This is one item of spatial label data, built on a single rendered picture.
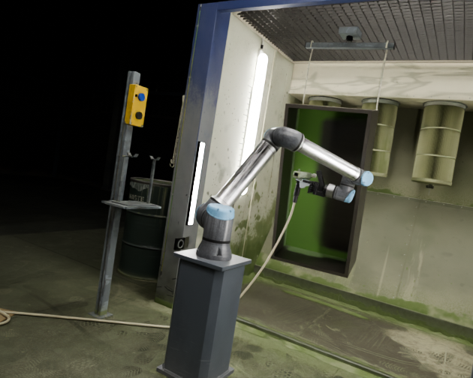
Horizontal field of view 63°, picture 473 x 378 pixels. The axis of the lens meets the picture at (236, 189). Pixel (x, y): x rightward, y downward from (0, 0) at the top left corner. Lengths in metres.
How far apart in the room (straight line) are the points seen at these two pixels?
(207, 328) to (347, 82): 2.79
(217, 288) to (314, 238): 1.54
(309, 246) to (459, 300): 1.29
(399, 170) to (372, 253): 0.90
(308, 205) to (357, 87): 1.33
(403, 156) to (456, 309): 1.50
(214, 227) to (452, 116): 2.55
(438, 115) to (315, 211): 1.41
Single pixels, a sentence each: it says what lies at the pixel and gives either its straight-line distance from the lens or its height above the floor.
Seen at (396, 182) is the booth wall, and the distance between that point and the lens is 4.24.
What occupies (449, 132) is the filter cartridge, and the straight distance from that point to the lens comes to 3.86.
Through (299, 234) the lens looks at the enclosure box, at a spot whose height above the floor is 0.65.
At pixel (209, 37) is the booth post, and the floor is 2.03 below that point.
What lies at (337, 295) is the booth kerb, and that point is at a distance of 3.83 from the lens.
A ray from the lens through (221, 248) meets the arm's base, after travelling 2.03.
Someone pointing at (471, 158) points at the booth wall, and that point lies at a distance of 4.22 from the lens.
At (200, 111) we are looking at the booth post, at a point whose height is 1.49.
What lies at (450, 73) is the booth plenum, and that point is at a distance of 3.92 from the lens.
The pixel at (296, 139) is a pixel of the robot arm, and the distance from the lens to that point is 2.19.
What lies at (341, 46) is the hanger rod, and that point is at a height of 2.16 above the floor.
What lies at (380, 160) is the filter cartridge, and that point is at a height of 1.40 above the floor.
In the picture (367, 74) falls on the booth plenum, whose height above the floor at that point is 2.18.
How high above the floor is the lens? 1.12
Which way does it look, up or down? 3 degrees down
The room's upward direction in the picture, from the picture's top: 9 degrees clockwise
